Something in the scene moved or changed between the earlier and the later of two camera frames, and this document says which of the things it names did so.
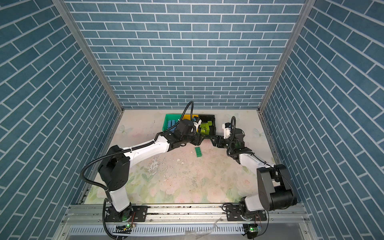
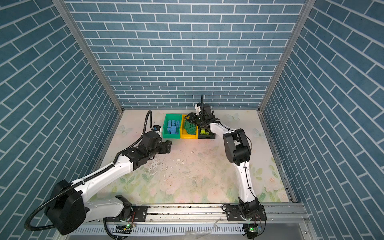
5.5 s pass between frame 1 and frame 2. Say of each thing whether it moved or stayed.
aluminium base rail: stayed
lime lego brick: stayed
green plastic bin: stayed
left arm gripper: moved
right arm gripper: moved
